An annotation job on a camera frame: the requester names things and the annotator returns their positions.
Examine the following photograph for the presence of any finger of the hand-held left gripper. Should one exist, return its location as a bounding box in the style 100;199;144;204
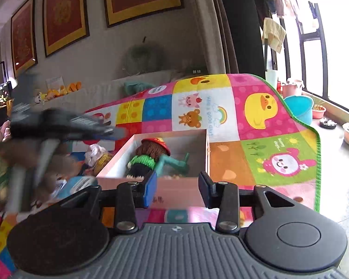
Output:
73;115;126;142

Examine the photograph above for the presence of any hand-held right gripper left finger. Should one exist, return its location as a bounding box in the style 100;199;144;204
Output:
58;171;158;233

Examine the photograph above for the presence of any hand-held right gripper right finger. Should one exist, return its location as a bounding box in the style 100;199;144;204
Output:
198;171;297;233

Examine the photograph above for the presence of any pink cardboard box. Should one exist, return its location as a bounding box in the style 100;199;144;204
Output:
96;128;211;208

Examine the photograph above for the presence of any gold snack bag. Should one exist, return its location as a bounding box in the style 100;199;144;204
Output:
85;143;115;176

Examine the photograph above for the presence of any blue tissue packet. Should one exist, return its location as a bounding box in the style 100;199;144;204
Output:
57;176;99;202

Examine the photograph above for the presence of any teal toy figure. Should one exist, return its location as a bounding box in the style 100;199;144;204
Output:
155;152;190;178

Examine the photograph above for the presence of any row of yellow plush toys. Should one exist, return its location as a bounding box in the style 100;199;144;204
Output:
34;81;82;104

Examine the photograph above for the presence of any white paper card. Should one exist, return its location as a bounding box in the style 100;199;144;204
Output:
45;76;64;90

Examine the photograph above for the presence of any teal cloth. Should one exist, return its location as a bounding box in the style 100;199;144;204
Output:
123;80;157;96

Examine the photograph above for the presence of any colourful cartoon play mat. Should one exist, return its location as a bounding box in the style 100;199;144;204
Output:
0;73;321;279

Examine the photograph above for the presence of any grey pumpkin cushion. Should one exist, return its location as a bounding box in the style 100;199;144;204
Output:
124;37;161;75

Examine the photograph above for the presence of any small red framed picture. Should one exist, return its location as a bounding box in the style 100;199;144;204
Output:
11;0;38;78

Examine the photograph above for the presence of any medium red framed picture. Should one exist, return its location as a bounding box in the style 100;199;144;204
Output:
42;0;90;58

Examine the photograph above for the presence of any blue plastic basin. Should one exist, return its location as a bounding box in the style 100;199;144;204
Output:
283;94;314;126

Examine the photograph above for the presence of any white plastic container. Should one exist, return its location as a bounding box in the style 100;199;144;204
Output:
265;70;279;91

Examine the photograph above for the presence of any pink plastic bucket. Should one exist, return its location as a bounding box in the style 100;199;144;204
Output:
282;78;305;99

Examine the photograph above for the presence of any small pink flower pot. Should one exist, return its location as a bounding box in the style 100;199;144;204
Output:
312;105;327;120

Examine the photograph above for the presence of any dark plant bowl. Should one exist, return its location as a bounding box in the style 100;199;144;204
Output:
320;118;337;130

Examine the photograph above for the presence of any beige curtain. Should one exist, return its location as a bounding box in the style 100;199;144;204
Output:
188;0;239;75

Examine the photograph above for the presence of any dark curtain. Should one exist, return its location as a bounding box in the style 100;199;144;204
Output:
215;0;266;75

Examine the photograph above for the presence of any beige hanging towel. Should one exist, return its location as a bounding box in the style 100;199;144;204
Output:
262;17;287;54

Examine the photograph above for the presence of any black window frame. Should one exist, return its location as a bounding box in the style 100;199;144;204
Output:
298;2;330;100

